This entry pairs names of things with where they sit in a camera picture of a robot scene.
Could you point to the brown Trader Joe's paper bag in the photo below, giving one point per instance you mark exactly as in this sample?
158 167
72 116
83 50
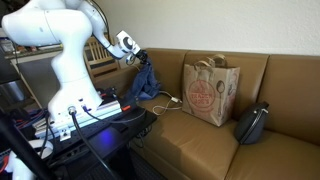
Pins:
208 95

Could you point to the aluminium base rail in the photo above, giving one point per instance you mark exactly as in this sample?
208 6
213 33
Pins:
106 109

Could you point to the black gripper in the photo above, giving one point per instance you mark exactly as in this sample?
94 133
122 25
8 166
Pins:
141 56

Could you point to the grey kitchen counter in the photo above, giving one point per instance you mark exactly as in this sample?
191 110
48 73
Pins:
33 53

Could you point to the blue denim trouser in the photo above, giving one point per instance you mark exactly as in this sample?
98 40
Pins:
145 81

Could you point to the black tripod pole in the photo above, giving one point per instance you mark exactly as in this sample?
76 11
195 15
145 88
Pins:
20 146

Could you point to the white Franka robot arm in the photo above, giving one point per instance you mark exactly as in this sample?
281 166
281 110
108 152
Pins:
66 56

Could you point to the white rounded device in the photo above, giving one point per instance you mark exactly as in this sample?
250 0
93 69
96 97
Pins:
35 145

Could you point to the wooden slatted chair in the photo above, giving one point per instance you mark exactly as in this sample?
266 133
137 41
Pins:
100 63

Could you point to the tan leather sofa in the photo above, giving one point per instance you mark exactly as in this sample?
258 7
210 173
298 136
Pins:
200 146

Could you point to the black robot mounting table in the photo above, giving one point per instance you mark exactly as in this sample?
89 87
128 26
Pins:
110 136

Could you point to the black oval hard case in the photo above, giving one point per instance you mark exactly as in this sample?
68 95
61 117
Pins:
250 125

